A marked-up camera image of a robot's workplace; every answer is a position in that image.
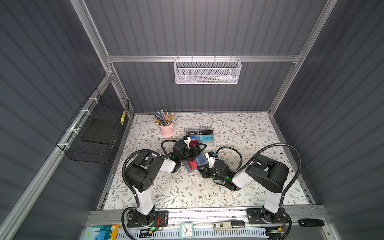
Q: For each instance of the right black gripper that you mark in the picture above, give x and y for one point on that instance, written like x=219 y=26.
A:
x=204 y=173

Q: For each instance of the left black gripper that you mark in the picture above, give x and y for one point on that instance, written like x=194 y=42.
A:
x=195 y=153

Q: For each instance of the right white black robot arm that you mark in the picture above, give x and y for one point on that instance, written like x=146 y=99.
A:
x=269 y=173

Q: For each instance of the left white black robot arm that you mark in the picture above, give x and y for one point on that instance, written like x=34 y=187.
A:
x=142 y=167

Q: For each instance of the blue VIP card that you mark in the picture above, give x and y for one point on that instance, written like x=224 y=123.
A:
x=195 y=138

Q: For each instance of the black VIP card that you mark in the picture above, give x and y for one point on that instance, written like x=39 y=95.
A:
x=192 y=133

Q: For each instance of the teal VIP card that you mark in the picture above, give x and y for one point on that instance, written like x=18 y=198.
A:
x=206 y=138

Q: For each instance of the black plain card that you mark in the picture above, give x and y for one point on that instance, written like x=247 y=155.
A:
x=206 y=132

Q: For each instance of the pink pencil cup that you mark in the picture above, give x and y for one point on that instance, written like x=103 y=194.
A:
x=168 y=130

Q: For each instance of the coloured pencils bunch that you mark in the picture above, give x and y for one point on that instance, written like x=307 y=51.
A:
x=164 y=118

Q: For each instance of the silver black label device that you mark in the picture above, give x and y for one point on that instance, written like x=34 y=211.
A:
x=229 y=225

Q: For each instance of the small teal desk clock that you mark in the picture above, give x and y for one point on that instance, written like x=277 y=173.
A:
x=187 y=230

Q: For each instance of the yellow tag on basket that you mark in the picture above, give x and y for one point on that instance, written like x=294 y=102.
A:
x=123 y=117

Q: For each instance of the black pad in basket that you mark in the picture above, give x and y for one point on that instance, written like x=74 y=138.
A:
x=101 y=132

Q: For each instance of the pens in white basket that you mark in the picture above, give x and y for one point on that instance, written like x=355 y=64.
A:
x=218 y=79

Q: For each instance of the black remote device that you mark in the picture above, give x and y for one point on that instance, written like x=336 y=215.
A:
x=311 y=223

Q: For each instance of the colourful booklet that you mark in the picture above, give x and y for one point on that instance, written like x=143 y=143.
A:
x=106 y=232

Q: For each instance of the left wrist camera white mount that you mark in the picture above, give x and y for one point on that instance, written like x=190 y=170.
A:
x=187 y=140

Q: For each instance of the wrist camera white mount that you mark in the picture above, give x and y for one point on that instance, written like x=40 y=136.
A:
x=211 y=157
x=187 y=140

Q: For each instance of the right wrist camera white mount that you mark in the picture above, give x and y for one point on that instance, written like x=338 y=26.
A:
x=211 y=157

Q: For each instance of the white wire mesh basket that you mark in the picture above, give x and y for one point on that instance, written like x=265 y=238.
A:
x=185 y=69

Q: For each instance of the black wire wall basket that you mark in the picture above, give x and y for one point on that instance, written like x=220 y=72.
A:
x=101 y=107

